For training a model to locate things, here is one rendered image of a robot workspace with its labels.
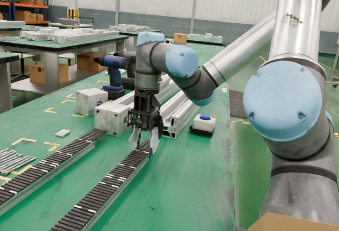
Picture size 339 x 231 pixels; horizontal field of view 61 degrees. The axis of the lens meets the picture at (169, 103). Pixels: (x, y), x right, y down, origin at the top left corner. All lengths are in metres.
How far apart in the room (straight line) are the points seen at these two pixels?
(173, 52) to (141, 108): 0.20
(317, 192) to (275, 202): 0.07
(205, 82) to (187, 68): 0.10
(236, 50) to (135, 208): 0.47
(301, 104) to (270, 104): 0.05
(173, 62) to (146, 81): 0.13
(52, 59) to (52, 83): 0.27
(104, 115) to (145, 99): 0.28
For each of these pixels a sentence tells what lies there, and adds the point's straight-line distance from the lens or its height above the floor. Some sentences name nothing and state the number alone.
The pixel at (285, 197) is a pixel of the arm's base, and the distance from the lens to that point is 0.57.
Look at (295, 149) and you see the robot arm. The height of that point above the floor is 1.02.
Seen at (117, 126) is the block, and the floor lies 0.82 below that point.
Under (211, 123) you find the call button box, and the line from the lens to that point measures 1.12.
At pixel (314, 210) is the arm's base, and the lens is 0.54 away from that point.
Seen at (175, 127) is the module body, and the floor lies 0.83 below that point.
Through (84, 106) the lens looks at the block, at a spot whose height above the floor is 0.82.
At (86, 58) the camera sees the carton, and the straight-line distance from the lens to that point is 5.03.
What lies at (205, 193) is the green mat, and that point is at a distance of 0.80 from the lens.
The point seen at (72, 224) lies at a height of 0.81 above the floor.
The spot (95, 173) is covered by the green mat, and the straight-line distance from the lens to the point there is 0.85.
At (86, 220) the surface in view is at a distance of 0.64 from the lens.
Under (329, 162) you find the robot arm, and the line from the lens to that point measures 0.61.
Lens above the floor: 1.22
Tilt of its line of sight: 17 degrees down
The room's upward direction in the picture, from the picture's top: 5 degrees clockwise
